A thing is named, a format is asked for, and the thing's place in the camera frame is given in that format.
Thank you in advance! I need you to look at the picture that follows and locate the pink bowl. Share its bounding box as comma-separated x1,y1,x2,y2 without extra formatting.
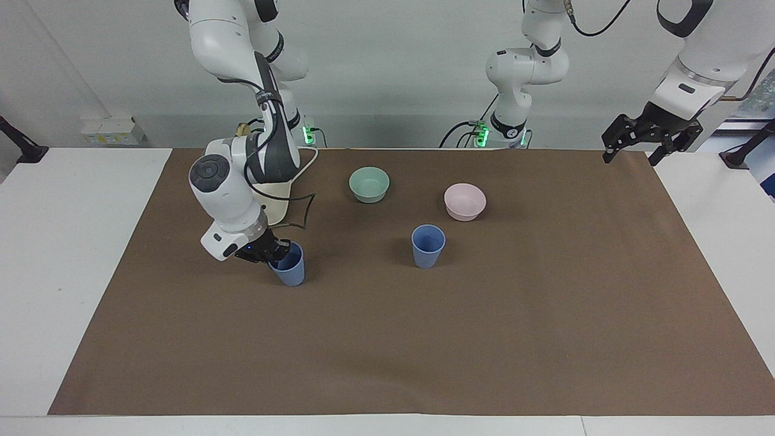
443,183,487,222

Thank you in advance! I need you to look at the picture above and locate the blue cup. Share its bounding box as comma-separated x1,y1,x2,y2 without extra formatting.
411,224,447,269
269,242,306,288

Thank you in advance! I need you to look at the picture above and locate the white wall socket box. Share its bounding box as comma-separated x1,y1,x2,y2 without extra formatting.
81,114,147,147

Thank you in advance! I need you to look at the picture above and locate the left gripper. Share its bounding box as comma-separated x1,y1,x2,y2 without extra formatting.
601,101,704,167

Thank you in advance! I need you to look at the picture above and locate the black stand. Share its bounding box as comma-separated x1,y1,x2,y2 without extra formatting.
719,118,775,170
0,115,50,165

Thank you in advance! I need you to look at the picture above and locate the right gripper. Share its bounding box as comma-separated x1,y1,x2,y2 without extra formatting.
234,228,292,265

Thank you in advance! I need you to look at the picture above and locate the black cable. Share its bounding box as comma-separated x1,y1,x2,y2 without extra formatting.
440,94,501,150
245,176,317,233
566,0,632,38

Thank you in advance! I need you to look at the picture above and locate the white cable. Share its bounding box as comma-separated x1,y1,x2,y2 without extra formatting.
289,147,320,185

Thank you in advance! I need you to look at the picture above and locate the green bowl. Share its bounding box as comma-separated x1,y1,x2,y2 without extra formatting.
349,167,391,204

